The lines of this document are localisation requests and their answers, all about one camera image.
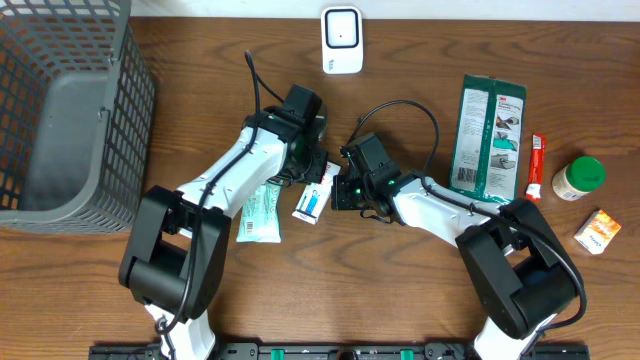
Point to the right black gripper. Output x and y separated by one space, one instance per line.
340 197

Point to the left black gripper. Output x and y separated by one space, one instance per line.
315 179

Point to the white green carton box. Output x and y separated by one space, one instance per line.
315 196

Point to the light teal wipes packet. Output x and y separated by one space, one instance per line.
259 219

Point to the green white package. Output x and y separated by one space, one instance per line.
486 155

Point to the orange red stick sachet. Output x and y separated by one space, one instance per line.
536 168

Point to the green lid jar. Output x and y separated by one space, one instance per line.
579 178

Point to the orange small box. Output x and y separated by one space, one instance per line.
597 232

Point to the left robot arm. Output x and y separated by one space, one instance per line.
175 255

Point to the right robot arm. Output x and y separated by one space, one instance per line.
520 271

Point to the white barcode scanner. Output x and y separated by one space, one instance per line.
342 40

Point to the grey plastic mesh basket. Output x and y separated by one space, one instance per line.
77 106

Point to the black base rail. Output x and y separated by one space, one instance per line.
252 351

